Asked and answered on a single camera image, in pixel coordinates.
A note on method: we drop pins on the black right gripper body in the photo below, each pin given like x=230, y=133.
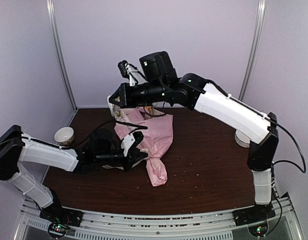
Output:
x=153, y=93

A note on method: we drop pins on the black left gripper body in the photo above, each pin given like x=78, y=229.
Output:
x=107, y=160

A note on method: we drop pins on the beige printed ribbon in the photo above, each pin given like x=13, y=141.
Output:
x=123, y=165

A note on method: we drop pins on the pink wrapping paper sheet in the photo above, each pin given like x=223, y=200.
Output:
x=158, y=137

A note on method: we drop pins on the white patterned mug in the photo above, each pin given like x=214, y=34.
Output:
x=116, y=112

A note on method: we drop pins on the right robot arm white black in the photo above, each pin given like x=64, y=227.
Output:
x=158, y=82

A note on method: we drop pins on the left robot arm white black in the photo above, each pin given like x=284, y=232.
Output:
x=98, y=149

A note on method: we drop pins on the white ceramic bowl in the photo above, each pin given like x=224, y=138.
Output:
x=64, y=136

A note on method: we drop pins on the white scalloped dish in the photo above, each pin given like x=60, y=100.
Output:
x=241, y=139

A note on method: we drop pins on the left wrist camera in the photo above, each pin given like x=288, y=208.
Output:
x=131, y=140

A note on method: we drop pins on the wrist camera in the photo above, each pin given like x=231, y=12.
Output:
x=131, y=140
x=130, y=72

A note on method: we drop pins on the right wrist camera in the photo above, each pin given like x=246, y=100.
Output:
x=130, y=72

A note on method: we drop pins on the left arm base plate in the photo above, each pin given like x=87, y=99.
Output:
x=65, y=217

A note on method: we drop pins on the left aluminium frame post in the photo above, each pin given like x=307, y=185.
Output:
x=59, y=53

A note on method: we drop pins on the aluminium frame post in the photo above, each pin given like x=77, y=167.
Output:
x=258, y=28
x=59, y=53

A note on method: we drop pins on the aluminium front rail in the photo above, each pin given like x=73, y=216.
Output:
x=219, y=225

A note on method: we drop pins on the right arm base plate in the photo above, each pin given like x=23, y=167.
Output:
x=254, y=214

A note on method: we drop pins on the right aluminium frame post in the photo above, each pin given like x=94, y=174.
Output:
x=258, y=28

